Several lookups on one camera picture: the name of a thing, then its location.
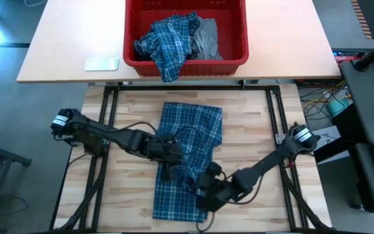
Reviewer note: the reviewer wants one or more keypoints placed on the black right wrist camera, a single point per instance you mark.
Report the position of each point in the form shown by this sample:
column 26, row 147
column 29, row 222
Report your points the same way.
column 213, row 169

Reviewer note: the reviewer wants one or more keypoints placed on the blue plaid garment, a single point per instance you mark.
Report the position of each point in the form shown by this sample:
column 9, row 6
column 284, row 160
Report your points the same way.
column 169, row 45

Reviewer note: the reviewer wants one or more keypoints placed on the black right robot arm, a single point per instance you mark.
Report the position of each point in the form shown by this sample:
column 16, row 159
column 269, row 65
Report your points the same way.
column 268, row 162

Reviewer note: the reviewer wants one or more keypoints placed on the black side desk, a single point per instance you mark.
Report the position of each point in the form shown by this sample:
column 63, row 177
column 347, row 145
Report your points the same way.
column 365, row 104

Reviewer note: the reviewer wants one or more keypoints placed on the grey crumpled garment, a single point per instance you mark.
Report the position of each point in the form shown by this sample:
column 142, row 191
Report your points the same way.
column 208, row 40

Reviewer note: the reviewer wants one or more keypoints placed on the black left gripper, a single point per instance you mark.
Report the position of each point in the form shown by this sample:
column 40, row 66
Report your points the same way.
column 164, row 149

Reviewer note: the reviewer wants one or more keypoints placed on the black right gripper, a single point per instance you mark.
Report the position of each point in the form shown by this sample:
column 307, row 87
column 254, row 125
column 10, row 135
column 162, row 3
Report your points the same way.
column 222, row 190

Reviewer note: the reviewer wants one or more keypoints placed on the red plastic laundry bin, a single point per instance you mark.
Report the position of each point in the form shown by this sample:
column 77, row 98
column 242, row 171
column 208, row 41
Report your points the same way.
column 213, row 66

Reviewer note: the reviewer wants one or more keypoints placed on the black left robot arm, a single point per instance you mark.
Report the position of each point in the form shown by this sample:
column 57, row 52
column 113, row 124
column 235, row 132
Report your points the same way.
column 102, row 133

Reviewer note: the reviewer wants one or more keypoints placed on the light wooden desk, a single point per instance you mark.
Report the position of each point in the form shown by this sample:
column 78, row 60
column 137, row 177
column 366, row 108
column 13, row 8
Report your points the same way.
column 287, row 39

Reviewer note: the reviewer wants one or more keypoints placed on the white cardboard box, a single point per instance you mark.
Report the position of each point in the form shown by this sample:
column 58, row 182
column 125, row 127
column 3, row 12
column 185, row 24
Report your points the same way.
column 331, row 135

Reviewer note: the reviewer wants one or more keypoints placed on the black aluminium table frame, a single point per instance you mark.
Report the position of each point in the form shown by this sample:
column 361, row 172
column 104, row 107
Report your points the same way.
column 109, row 100

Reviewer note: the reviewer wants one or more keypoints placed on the red electronic device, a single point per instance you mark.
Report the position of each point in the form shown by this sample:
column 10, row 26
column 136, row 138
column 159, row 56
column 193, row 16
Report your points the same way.
column 344, row 59

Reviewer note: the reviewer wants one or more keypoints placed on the blue plaid pajama pants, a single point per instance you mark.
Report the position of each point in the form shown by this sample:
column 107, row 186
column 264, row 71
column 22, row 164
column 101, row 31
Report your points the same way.
column 193, row 120

